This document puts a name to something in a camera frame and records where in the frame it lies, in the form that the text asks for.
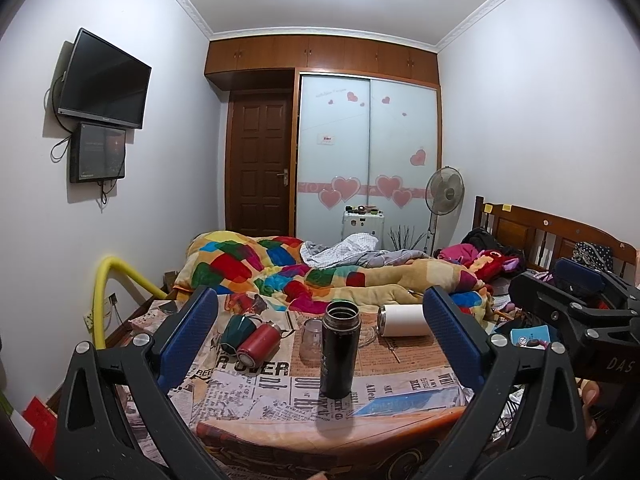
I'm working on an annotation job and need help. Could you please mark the green ceramic cup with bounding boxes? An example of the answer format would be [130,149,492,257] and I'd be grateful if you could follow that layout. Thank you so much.
[219,314,263,356]

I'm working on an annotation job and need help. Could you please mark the small blue booklet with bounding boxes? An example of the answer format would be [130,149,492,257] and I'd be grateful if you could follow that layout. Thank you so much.
[509,324,557,349]

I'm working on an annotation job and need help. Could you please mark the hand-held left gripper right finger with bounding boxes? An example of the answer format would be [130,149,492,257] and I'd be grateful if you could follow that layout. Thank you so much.
[422,286,593,480]

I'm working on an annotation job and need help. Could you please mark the black thermos cup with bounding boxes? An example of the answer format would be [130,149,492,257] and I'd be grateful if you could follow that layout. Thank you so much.
[319,301,362,401]

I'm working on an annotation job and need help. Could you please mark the brown wooden door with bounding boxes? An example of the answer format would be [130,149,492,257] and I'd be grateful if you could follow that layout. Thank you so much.
[225,91,295,239]

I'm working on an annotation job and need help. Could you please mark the pink clothing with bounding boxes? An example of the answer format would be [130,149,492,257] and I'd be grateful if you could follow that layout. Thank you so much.
[438,243,480,264]

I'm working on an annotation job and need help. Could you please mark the black polka dot bag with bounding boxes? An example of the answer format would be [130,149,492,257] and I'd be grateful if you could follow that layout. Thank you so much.
[572,240,614,274]

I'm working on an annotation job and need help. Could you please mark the wooden bed headboard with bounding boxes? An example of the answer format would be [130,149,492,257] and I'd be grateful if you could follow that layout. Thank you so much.
[472,195,640,282]

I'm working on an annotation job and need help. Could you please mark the colourful patchwork blanket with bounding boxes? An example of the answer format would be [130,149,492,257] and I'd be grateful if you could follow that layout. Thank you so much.
[172,230,495,322]

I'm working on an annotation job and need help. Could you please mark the newspaper print tablecloth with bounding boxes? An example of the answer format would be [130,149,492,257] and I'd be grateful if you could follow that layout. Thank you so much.
[122,294,501,480]

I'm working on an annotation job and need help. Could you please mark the grey white checked cloth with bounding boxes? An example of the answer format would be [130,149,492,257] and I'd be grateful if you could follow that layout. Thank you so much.
[300,232,436,269]

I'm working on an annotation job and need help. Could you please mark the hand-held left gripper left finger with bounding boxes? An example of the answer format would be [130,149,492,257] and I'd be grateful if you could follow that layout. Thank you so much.
[54,286,236,480]

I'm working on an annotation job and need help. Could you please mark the dried dark branches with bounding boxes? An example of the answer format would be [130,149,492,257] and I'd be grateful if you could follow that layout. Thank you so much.
[389,225,427,252]

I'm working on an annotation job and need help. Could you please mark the standing electric fan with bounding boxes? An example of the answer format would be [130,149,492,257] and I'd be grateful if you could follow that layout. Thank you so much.
[422,165,466,257]

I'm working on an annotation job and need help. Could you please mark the blue book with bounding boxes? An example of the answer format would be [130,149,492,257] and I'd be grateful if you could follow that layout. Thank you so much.
[349,386,475,419]

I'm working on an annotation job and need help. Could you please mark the red thermos cup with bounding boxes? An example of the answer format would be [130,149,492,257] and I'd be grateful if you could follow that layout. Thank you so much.
[236,322,283,370]

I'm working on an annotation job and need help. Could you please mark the wooden wardrobe with heart doors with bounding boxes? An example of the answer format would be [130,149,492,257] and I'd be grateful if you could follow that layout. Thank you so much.
[203,35,444,257]

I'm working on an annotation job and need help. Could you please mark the person's right hand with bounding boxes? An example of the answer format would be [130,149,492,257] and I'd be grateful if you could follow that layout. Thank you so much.
[576,381,601,441]

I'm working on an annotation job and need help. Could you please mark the white thermos cup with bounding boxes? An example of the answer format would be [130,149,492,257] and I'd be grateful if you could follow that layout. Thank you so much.
[377,304,432,338]

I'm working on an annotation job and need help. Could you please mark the small black wall monitor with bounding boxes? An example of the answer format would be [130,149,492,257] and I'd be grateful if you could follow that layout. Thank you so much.
[68,121,127,184]

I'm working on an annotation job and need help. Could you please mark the red plush toy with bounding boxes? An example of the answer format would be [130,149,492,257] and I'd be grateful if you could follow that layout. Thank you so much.
[469,247,522,282]

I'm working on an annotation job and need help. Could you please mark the clear glass cup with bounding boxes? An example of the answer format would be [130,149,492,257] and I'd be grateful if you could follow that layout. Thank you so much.
[299,317,327,364]

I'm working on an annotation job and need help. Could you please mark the yellow foam tube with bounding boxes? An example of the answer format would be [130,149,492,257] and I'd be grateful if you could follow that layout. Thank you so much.
[88,254,169,352]

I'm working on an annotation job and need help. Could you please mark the wall-mounted black television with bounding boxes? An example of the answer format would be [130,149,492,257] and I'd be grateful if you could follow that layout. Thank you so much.
[56,28,153,130]

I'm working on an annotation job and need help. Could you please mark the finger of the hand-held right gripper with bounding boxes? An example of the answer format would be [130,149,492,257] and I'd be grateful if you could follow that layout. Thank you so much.
[509,270,640,356]
[552,257,640,311]

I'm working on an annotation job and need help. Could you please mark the small white appliance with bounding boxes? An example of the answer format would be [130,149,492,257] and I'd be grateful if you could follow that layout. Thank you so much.
[341,205,386,252]

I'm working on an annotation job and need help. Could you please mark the red box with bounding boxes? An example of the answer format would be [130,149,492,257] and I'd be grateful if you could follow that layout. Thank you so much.
[21,395,59,463]

